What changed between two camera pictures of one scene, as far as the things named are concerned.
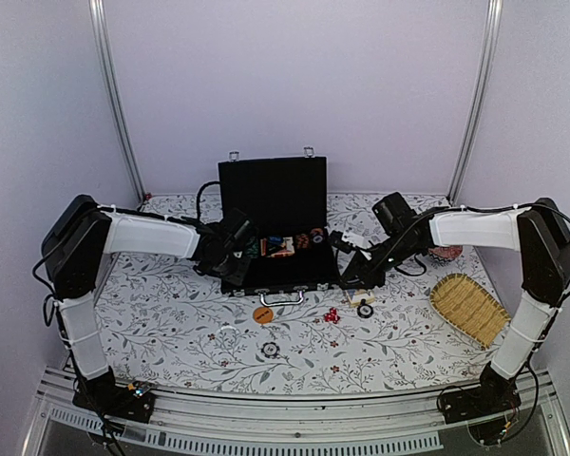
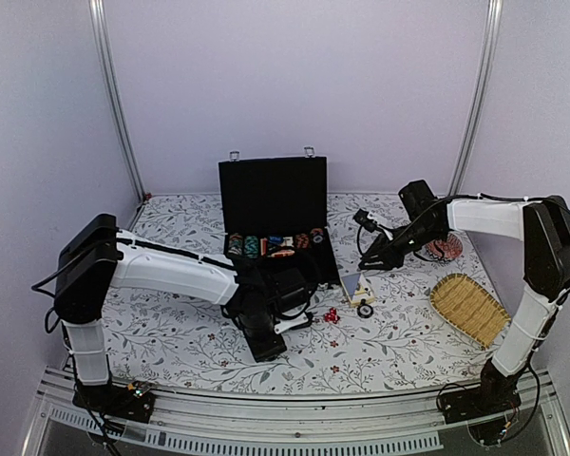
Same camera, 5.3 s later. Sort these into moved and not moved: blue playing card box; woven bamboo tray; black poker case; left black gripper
Moved: left black gripper
Not moved: woven bamboo tray; black poker case; blue playing card box
